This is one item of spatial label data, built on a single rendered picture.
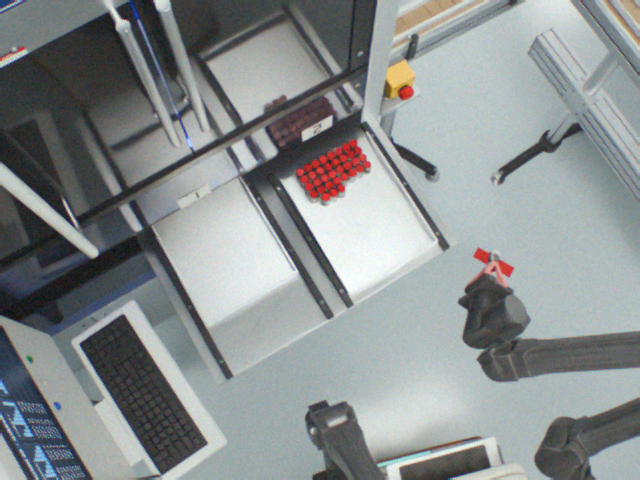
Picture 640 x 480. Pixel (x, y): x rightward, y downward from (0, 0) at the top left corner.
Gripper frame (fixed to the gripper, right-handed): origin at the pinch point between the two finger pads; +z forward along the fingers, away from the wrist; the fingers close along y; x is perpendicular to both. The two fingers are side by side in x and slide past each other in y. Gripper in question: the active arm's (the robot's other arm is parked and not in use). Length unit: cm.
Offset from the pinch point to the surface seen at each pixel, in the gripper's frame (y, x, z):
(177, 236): 56, -57, 9
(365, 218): 32.2, -19.3, 26.7
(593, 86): 2, 26, 106
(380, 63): -3, -40, 35
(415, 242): 28.3, -5.9, 25.3
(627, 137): 6, 45, 100
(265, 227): 45, -39, 17
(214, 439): 74, -22, -26
